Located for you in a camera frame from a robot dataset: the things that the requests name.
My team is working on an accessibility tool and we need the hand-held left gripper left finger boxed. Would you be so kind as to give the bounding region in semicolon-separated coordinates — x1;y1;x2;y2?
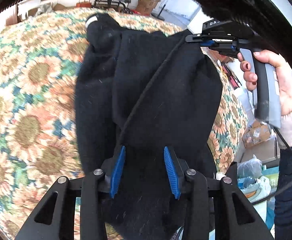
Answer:
16;145;126;240

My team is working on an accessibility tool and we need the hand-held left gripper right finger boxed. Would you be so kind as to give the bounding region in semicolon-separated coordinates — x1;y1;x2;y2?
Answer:
163;146;275;240

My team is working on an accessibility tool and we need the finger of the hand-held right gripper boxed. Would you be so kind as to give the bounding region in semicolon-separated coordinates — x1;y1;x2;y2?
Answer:
200;41;237;55
185;34;236;43

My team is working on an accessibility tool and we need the black hooded sweatshirt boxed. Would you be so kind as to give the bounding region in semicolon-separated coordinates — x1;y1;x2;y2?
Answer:
75;13;223;240

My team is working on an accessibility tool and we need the person's right forearm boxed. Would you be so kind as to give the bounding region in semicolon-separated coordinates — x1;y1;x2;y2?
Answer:
273;104;292;240

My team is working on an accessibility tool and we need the person's right hand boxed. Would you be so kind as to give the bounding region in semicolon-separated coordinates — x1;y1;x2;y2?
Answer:
237;49;292;117

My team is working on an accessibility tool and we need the cardboard box with packets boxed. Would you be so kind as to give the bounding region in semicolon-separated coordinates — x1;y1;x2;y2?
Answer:
242;121;271;148

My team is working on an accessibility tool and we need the open cardboard box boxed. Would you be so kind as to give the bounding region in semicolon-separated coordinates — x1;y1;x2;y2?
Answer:
137;0;161;15

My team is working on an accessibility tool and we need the clear plastic bag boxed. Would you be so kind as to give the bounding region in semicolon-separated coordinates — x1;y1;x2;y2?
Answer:
237;155;264;178

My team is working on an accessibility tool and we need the sunflower print blanket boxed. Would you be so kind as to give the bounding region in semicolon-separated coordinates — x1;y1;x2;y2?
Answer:
0;7;249;240

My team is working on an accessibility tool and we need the black cable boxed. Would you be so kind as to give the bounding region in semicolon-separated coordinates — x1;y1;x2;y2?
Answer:
273;126;292;204

